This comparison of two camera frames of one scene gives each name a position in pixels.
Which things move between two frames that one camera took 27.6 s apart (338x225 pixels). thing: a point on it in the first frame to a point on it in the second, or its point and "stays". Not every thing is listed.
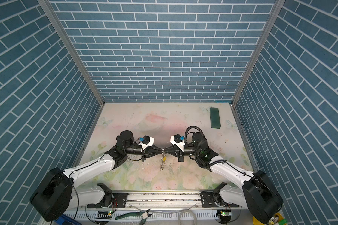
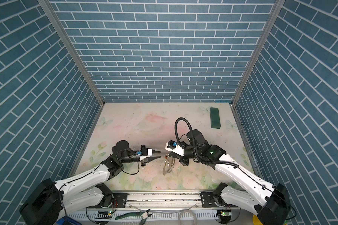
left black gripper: [152, 151] to [149, 160]
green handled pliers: [144, 215] stays
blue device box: [64, 220] stays
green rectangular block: [215, 119] stays
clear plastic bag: [163, 162] to [168, 166]
